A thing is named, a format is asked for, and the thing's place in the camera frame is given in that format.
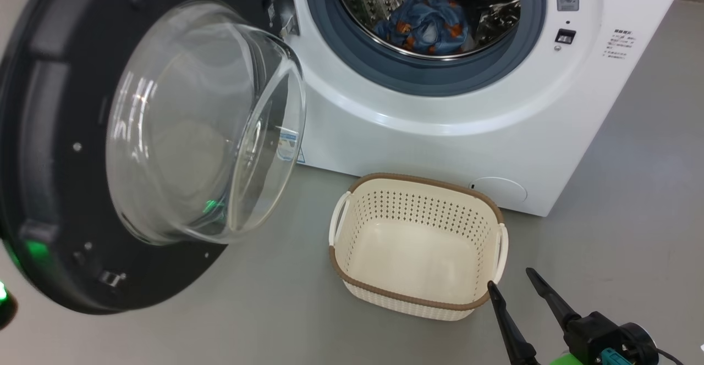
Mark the white front-load washing machine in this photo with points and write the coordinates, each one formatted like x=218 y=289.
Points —
x=440 y=134

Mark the cream perforated laundry basket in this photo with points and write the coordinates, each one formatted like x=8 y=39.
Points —
x=412 y=255

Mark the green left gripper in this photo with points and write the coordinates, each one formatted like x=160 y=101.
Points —
x=5 y=310

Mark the blue garment with orange patches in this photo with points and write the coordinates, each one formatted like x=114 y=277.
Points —
x=423 y=29

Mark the black round glass washer door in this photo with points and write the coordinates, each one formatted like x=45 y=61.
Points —
x=55 y=134

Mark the round white filter cover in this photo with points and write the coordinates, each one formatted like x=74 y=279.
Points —
x=500 y=191

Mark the black door latch socket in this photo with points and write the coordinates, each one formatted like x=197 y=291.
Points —
x=565 y=36

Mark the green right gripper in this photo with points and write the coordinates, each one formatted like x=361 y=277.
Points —
x=566 y=358

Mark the blue energy label sticker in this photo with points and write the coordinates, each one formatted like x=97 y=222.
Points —
x=289 y=146

